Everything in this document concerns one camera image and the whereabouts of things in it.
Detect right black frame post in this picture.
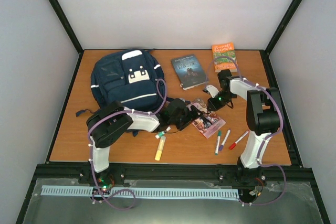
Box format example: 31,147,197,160
265,0,320,54

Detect purple whiteboard marker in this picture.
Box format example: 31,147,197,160
218,129,231,151

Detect purple cable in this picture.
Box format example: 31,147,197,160
204,56,287,207
87,78,167,211

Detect green white glue stick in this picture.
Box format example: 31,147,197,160
155,126,171,139

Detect dark blue castle book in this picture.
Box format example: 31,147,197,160
171,54,208,90

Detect orange treehouse book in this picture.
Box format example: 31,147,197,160
212,42,237,72

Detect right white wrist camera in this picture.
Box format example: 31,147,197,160
203,84,219,98

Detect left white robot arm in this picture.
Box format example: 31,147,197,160
86,99,204,184

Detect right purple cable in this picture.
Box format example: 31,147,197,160
204,56,287,207

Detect pink illustrated paperback book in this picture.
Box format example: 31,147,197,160
191,98,226,138

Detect green whiteboard marker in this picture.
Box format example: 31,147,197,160
215,130,222,155

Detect navy blue student backpack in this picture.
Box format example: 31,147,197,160
90,49,168,115

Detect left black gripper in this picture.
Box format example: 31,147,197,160
169,105,203,131

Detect black frame post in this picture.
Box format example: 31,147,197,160
265,0,320,54
33,0,85,54

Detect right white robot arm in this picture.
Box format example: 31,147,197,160
203,70,284,185

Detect light blue cable duct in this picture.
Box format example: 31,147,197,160
40,185,239,200

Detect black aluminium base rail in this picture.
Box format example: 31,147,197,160
33,162,317,188

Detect yellow highlighter marker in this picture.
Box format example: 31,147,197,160
154,136,166,161

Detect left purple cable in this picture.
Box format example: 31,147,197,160
87,78,167,211

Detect red whiteboard marker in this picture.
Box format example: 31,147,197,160
229,131,249,150

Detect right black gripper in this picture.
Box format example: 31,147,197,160
207,91,235,112

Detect left black frame post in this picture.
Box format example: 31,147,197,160
33,0,85,54

